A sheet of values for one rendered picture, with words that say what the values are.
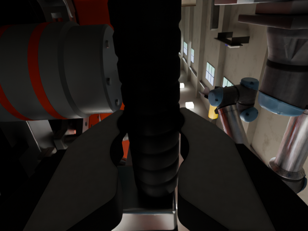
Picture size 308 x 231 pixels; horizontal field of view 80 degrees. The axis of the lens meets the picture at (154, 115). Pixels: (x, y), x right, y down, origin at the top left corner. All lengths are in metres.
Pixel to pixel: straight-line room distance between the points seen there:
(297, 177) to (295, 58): 0.47
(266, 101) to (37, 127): 0.54
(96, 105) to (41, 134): 0.16
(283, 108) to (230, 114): 0.27
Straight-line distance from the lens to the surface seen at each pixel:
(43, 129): 0.40
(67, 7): 0.55
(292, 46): 0.54
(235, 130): 0.81
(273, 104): 0.59
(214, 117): 9.18
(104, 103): 0.25
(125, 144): 0.86
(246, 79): 0.91
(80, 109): 0.27
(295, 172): 0.87
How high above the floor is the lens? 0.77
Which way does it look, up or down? 30 degrees up
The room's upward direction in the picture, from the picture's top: 176 degrees clockwise
